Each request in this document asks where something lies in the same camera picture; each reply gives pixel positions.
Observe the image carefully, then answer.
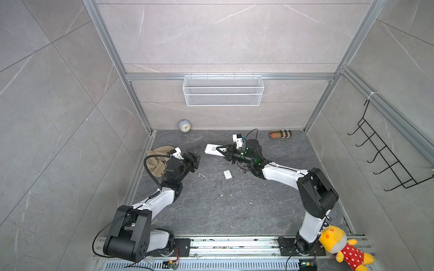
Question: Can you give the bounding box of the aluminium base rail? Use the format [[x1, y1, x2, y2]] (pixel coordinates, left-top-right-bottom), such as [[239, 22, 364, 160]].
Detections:
[[87, 236, 350, 271]]

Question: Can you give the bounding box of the black wall hook rack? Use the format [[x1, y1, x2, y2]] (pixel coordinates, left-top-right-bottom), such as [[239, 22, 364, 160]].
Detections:
[[347, 100, 434, 192]]

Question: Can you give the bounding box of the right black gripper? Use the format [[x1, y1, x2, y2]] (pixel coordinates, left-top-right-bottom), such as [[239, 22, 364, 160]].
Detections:
[[216, 144, 255, 167]]

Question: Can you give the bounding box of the white wire mesh basket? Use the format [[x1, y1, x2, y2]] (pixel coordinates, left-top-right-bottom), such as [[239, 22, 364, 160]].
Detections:
[[183, 75, 264, 107]]

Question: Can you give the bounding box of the yellow plush toy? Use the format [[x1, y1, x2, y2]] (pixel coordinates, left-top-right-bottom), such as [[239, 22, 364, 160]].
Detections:
[[319, 225, 375, 271]]

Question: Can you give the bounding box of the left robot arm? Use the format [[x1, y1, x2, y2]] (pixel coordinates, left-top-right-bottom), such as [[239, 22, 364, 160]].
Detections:
[[103, 148, 200, 263]]

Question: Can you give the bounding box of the plaid striped slipper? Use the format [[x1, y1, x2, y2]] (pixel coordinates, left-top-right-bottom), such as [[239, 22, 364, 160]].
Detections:
[[269, 129, 292, 139]]

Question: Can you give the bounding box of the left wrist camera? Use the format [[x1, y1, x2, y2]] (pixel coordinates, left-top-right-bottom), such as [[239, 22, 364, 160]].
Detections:
[[169, 147, 184, 160]]

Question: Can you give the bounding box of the white remote control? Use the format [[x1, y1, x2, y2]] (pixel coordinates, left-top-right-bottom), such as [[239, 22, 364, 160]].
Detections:
[[205, 144, 224, 157]]

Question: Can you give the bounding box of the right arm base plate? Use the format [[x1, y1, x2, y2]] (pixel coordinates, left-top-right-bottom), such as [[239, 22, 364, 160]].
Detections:
[[277, 237, 326, 256]]

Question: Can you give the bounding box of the small round grey clock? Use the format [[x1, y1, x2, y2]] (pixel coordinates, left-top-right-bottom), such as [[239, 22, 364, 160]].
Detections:
[[178, 119, 192, 133]]

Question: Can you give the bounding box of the white battery cover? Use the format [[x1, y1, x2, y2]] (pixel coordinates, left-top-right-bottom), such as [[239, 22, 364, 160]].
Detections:
[[223, 170, 232, 180]]

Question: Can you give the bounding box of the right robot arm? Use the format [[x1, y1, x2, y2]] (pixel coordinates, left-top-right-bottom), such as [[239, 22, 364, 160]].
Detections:
[[216, 139, 339, 255]]

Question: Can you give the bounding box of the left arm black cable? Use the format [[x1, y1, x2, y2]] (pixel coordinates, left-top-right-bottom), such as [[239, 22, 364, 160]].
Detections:
[[143, 154, 170, 192]]

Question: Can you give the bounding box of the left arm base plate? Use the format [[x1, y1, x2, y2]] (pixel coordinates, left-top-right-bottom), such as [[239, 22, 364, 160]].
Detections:
[[150, 238, 192, 257]]

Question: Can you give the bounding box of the beige cap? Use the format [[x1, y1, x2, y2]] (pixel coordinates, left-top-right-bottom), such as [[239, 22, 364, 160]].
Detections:
[[146, 146, 174, 178]]

